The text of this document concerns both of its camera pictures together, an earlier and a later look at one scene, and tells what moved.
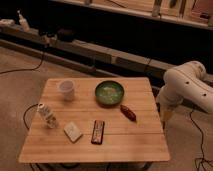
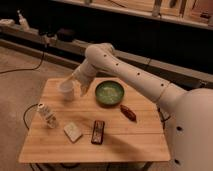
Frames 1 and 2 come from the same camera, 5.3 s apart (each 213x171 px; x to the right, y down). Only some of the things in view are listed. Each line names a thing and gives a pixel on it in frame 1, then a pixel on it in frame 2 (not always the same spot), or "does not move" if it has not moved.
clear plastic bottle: [47, 115] does not move
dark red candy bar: [98, 132] does not move
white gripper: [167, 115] -> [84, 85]
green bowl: [109, 93] does not move
